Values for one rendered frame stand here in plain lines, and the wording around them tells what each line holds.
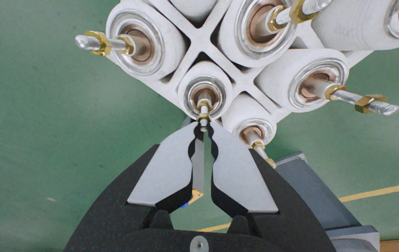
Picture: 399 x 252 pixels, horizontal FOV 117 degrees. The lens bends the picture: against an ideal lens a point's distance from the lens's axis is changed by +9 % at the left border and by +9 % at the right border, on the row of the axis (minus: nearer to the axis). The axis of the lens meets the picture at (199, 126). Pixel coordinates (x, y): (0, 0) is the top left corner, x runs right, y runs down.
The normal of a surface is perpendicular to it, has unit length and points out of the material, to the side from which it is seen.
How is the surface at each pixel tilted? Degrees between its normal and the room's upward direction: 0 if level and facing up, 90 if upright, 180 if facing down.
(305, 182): 90
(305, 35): 0
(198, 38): 0
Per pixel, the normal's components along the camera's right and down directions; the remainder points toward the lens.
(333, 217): -0.59, -0.70
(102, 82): -0.05, 0.53
